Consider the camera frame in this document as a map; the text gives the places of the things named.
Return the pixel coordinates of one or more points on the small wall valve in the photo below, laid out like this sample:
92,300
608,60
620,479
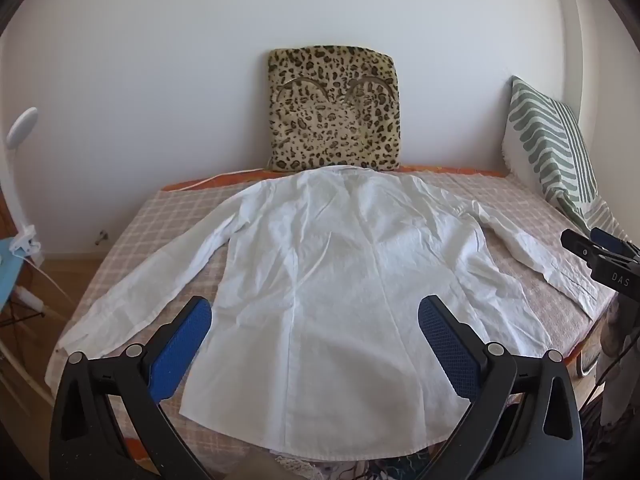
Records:
102,236

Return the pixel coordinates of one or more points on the pink plaid blanket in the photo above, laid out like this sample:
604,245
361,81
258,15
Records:
165,210

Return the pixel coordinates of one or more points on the metal bed leg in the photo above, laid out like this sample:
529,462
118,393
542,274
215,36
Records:
584,367

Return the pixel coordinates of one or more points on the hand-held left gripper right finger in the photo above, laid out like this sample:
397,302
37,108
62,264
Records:
445,345

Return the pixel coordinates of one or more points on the light blue chair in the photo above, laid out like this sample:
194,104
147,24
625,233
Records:
9,270

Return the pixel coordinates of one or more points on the green striped pillow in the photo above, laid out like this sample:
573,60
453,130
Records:
547,145

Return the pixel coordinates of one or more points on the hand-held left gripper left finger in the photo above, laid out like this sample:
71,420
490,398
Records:
182,340

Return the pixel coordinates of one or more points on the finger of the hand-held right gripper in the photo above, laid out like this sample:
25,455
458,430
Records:
607,241
580,249

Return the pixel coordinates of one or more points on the white clip-on lamp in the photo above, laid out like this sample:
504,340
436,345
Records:
22,125

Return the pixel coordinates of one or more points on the leopard print cushion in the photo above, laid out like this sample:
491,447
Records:
332,110

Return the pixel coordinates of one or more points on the orange bed sheet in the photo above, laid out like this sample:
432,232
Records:
450,170

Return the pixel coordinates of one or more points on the white long-sleeved shirt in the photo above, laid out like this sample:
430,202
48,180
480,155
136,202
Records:
340,270

